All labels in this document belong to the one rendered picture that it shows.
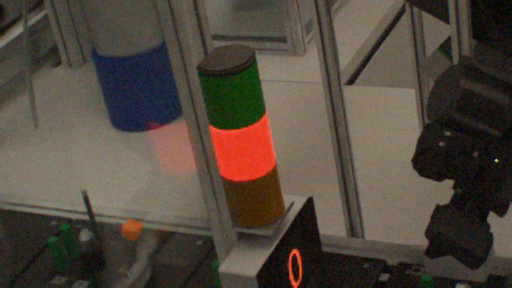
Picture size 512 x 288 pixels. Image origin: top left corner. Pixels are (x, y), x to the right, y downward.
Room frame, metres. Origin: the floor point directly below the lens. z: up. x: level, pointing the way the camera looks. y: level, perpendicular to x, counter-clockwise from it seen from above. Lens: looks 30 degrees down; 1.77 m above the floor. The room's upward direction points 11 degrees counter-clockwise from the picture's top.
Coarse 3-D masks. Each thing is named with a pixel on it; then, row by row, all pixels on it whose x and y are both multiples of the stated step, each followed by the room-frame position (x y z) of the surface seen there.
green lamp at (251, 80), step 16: (256, 64) 0.76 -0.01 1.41; (208, 80) 0.74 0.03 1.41; (224, 80) 0.74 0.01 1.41; (240, 80) 0.74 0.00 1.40; (256, 80) 0.75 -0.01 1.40; (208, 96) 0.75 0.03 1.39; (224, 96) 0.74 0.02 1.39; (240, 96) 0.74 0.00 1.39; (256, 96) 0.75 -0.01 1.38; (208, 112) 0.75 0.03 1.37; (224, 112) 0.74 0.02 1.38; (240, 112) 0.74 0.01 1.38; (256, 112) 0.74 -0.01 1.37; (224, 128) 0.74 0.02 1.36; (240, 128) 0.74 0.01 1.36
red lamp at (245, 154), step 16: (256, 128) 0.74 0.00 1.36; (224, 144) 0.74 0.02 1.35; (240, 144) 0.74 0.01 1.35; (256, 144) 0.74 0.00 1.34; (272, 144) 0.76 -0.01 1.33; (224, 160) 0.75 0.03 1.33; (240, 160) 0.74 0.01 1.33; (256, 160) 0.74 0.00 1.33; (272, 160) 0.75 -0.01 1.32; (224, 176) 0.75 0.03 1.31; (240, 176) 0.74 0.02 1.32; (256, 176) 0.74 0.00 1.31
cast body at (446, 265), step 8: (464, 208) 0.87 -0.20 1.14; (416, 248) 0.88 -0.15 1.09; (424, 248) 0.88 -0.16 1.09; (416, 256) 0.88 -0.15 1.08; (424, 256) 0.86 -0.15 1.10; (448, 256) 0.85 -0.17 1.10; (488, 256) 0.85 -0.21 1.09; (424, 264) 0.88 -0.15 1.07; (432, 264) 0.86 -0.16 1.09; (440, 264) 0.85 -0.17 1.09; (448, 264) 0.85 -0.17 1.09; (456, 264) 0.84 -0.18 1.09; (488, 264) 0.84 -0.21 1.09; (432, 272) 0.86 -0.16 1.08; (440, 272) 0.85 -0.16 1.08; (448, 272) 0.85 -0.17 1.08; (456, 272) 0.84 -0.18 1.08; (464, 272) 0.84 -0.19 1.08; (472, 272) 0.84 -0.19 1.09; (480, 272) 0.83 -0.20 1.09; (488, 272) 0.84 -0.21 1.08; (472, 280) 0.84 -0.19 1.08; (480, 280) 0.83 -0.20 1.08
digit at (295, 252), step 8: (296, 232) 0.76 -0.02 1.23; (288, 240) 0.75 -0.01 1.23; (296, 240) 0.76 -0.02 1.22; (288, 248) 0.75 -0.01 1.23; (296, 248) 0.76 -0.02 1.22; (280, 256) 0.73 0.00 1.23; (288, 256) 0.74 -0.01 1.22; (296, 256) 0.76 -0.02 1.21; (304, 256) 0.77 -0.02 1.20; (280, 264) 0.73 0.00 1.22; (288, 264) 0.74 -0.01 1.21; (296, 264) 0.75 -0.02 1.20; (304, 264) 0.77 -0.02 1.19; (288, 272) 0.74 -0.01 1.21; (296, 272) 0.75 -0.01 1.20; (304, 272) 0.76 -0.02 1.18; (288, 280) 0.74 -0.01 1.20; (296, 280) 0.75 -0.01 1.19; (304, 280) 0.76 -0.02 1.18
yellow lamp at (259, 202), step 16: (272, 176) 0.75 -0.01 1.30; (224, 192) 0.76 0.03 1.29; (240, 192) 0.74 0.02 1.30; (256, 192) 0.74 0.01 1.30; (272, 192) 0.74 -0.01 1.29; (240, 208) 0.74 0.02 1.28; (256, 208) 0.74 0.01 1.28; (272, 208) 0.74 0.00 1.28; (240, 224) 0.74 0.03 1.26; (256, 224) 0.74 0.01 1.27
